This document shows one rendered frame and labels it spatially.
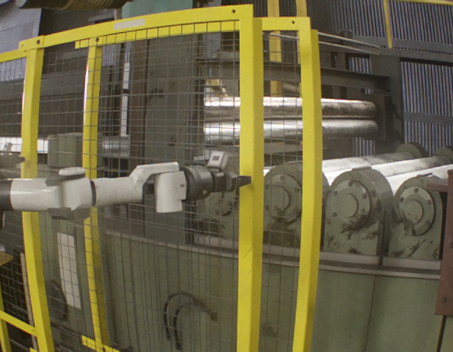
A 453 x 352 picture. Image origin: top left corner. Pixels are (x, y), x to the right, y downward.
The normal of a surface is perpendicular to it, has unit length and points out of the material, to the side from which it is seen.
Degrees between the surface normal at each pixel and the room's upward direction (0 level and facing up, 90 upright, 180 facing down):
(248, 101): 90
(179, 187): 84
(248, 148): 90
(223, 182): 90
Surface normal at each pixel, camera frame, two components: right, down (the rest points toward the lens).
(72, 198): -0.35, 0.14
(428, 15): -0.62, 0.08
